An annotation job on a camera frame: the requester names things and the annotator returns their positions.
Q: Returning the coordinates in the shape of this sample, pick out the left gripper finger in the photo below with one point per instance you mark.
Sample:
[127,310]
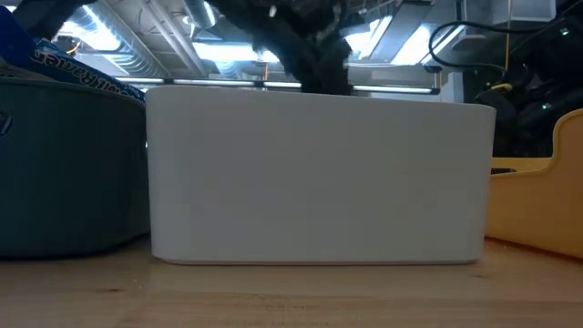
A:
[340,68]
[313,73]

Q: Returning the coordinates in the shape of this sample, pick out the orange plastic bin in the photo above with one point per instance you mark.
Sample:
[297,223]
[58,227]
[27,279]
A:
[537,209]

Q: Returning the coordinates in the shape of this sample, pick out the blue Maruchan noodle pack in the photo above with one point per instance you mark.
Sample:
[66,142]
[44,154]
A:
[82,75]

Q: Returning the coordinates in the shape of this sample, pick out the teal plastic bin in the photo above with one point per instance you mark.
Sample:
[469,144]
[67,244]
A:
[68,173]

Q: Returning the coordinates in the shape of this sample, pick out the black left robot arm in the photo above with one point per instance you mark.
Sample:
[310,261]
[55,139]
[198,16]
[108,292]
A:
[50,11]

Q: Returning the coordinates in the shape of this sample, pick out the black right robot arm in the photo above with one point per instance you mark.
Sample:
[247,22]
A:
[555,68]

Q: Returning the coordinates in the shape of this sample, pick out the small yellow tag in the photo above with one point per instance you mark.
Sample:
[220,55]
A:
[501,86]

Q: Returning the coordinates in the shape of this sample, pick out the long light strip bar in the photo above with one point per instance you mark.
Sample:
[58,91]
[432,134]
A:
[214,82]

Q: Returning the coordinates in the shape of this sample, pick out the white plastic bin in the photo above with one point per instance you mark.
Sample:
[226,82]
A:
[319,182]

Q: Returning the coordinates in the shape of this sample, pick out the round silver ventilation duct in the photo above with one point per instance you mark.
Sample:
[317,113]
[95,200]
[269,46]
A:
[202,13]

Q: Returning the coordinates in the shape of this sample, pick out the large ribbed ventilation duct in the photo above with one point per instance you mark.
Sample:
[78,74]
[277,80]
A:
[141,66]

